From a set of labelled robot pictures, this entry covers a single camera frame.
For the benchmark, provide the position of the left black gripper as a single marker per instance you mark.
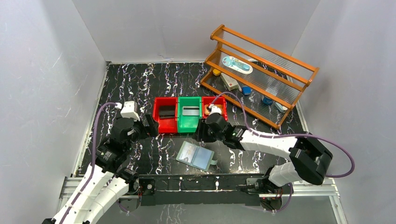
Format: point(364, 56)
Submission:
point(150, 126)

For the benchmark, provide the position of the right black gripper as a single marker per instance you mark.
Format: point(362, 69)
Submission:
point(201, 132)

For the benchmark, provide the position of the red bin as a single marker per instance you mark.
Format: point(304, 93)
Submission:
point(165, 125)
point(212, 100)

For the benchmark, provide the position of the green bin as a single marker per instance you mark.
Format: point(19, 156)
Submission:
point(188, 124)

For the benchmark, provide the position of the green card holder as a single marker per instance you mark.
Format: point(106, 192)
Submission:
point(202, 160)

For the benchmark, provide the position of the white vip card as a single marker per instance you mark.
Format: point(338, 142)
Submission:
point(191, 111)
point(187, 153)

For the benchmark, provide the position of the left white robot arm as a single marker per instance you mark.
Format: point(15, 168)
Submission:
point(106, 180)

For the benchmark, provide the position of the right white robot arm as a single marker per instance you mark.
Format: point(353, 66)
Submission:
point(307, 159)

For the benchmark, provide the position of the black card in bin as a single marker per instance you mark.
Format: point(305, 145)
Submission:
point(167, 111)

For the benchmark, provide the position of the orange card in bin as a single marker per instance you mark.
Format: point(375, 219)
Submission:
point(206, 111)

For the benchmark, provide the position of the white small box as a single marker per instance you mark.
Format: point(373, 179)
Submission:
point(231, 83)

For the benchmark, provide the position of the blue round item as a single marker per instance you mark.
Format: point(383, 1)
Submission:
point(245, 90)

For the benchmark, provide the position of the yellow round item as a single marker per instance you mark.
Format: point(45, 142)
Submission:
point(216, 72)

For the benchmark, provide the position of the dark blue round container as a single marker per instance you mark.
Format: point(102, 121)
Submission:
point(267, 101)

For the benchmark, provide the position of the orange wooden shelf rack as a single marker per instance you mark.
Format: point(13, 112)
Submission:
point(275, 74)

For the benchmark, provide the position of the light blue small item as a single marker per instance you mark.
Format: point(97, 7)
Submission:
point(280, 107)

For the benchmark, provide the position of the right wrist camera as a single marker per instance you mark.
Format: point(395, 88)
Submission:
point(212, 109)

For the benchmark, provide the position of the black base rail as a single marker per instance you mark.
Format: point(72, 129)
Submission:
point(247, 189)

